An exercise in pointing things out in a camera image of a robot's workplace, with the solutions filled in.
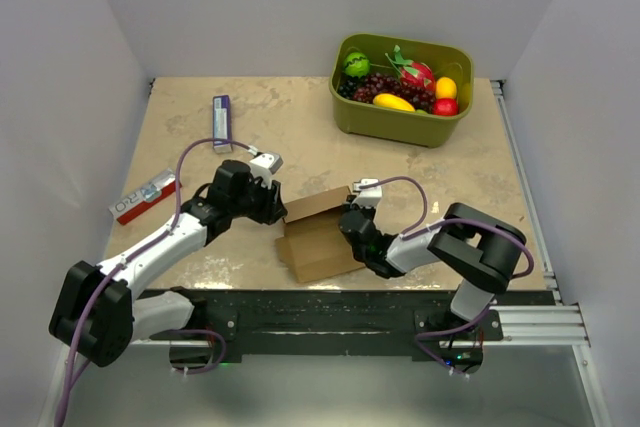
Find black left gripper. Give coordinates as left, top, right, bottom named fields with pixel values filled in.
left=230, top=173, right=287, bottom=226

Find brown cardboard paper box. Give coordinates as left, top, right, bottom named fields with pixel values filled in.
left=275, top=186, right=364, bottom=283

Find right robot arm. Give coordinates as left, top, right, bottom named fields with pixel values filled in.
left=339, top=203, right=534, bottom=340

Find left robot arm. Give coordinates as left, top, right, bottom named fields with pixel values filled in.
left=48, top=153, right=287, bottom=367

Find purple toothpaste box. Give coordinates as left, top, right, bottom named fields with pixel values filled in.
left=212, top=95, right=233, bottom=154

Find red white toothpaste box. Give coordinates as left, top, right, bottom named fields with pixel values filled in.
left=108, top=169, right=176, bottom=225

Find green plastic bin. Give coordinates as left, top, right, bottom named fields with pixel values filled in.
left=329, top=33, right=474, bottom=148

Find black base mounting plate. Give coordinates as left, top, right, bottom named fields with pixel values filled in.
left=134, top=286, right=561, bottom=364

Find yellow toy mango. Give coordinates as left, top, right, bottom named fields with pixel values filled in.
left=373, top=93, right=415, bottom=112

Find dark blue toy grapes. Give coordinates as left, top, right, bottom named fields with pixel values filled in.
left=336, top=76, right=363, bottom=99

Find dark red toy grapes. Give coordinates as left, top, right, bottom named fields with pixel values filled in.
left=350, top=73, right=436, bottom=113

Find red toy apple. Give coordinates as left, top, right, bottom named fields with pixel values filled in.
left=432, top=98, right=459, bottom=117

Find green toy fruit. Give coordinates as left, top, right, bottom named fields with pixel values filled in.
left=342, top=51, right=371, bottom=78

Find pink toy dragon fruit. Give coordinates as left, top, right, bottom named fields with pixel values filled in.
left=385, top=45, right=436, bottom=93

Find orange toy fruit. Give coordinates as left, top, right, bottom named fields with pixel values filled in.
left=435, top=77, right=458, bottom=100

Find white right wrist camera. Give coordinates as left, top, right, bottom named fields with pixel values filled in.
left=351, top=178, right=383, bottom=209

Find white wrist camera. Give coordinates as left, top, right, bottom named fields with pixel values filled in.
left=351, top=178, right=383, bottom=209
left=249, top=152, right=283, bottom=189

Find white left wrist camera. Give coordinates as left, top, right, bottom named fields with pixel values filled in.
left=249, top=152, right=283, bottom=189

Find aluminium frame rail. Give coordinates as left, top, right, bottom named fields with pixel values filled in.
left=490, top=80, right=563, bottom=304

